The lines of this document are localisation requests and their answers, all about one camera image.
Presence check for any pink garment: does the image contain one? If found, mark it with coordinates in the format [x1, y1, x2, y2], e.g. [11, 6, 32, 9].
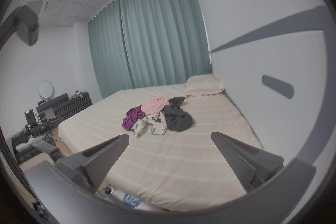
[141, 96, 170, 115]

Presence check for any cream pillow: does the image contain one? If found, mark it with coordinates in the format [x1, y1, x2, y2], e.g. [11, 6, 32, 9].
[184, 75, 226, 96]

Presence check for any white printed pyjama top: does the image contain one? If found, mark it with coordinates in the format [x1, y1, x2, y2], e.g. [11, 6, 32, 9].
[131, 112, 168, 138]

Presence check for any round white mirror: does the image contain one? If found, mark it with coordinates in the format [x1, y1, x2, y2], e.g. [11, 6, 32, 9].
[38, 80, 56, 100]

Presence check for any black garment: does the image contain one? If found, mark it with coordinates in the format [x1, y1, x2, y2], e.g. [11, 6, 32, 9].
[163, 96, 194, 132]

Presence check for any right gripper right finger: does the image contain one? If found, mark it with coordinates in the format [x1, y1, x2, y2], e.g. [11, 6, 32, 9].
[211, 132, 285, 190]

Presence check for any bed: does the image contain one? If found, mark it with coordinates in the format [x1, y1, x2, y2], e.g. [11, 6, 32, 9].
[57, 5, 334, 212]

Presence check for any dark grey chest of drawers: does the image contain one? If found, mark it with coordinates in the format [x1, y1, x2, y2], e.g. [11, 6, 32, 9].
[36, 92, 93, 120]

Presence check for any blue-green curtain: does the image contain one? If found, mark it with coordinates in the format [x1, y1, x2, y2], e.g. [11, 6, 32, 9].
[87, 0, 212, 99]

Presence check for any purple satin garment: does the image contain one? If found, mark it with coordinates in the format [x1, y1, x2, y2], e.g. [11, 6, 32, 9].
[122, 107, 146, 130]

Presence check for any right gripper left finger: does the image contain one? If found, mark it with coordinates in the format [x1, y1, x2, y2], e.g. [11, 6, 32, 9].
[54, 134, 130, 190]

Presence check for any crumpled pale cloth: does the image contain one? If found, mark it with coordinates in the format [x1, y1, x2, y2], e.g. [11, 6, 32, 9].
[69, 90, 87, 99]

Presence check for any ceiling air conditioner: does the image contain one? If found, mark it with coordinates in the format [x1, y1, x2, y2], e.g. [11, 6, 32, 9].
[23, 0, 54, 19]

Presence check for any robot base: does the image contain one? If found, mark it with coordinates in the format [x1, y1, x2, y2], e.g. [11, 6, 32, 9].
[96, 184, 143, 209]

